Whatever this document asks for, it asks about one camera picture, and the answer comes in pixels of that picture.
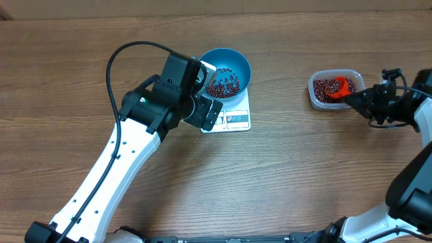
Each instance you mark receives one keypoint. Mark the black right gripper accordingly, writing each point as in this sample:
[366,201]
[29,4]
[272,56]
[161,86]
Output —
[364,106]

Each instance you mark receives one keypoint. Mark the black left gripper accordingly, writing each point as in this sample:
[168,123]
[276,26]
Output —
[199,119]

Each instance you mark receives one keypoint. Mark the red measuring scoop blue handle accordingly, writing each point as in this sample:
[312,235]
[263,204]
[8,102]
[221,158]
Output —
[337,88]

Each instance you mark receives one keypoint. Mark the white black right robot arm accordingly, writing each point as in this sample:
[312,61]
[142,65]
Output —
[406,209]

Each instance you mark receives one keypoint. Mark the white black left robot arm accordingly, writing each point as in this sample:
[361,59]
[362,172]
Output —
[146,115]

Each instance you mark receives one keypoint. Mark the red beans in bowl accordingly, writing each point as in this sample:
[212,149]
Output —
[225,85]

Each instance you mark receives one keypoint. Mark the white digital kitchen scale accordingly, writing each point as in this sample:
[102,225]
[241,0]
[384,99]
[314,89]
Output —
[234,115]

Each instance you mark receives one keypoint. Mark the teal plastic bowl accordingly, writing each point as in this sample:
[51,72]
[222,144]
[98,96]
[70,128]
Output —
[229,58]

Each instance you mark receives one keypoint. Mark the clear plastic food container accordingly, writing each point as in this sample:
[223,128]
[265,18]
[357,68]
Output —
[355,76]

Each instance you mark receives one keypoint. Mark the red adzuki beans in container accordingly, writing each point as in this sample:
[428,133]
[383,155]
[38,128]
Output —
[319,90]

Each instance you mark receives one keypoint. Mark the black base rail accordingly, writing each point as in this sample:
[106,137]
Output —
[233,238]

